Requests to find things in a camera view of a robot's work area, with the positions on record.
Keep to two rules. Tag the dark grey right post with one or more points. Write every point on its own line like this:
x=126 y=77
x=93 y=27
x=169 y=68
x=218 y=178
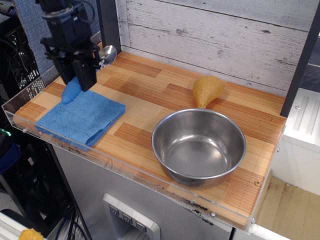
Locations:
x=302 y=63

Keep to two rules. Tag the yellow plastic chicken drumstick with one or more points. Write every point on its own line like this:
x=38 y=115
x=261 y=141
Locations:
x=206 y=89

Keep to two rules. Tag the clear acrylic table guard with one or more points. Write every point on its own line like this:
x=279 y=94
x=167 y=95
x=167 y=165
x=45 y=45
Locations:
x=122 y=163

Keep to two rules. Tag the black plastic crate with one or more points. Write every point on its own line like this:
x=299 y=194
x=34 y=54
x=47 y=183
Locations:
x=20 y=58

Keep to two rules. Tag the stainless steel bowl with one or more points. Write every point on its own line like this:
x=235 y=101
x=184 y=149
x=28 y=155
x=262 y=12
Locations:
x=198 y=147

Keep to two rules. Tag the white aluminium frame block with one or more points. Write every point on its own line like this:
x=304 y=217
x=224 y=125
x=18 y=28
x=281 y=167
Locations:
x=296 y=160

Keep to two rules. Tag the dark grey post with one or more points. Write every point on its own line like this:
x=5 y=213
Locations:
x=108 y=21
x=302 y=63

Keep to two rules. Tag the yellow toy at bottom left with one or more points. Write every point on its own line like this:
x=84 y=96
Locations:
x=30 y=234

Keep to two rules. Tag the blue fabric panel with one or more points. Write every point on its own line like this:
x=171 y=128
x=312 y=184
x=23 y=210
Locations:
x=36 y=28

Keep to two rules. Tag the blue handled metal spoon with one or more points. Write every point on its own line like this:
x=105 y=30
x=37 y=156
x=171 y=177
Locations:
x=74 y=87

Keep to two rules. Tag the dark grey left post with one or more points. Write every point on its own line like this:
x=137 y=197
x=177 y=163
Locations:
x=108 y=21

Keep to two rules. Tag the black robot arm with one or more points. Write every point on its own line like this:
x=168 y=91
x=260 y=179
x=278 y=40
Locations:
x=70 y=47

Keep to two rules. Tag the toy fridge dispenser panel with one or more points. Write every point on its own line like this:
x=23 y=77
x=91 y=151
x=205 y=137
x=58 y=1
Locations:
x=128 y=223

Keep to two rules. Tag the folded blue cloth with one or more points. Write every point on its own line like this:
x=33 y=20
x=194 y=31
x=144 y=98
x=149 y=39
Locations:
x=82 y=122

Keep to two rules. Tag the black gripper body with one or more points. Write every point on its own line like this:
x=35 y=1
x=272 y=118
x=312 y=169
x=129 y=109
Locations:
x=71 y=33

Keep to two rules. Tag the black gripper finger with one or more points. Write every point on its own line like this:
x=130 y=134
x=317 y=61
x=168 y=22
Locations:
x=64 y=66
x=85 y=73

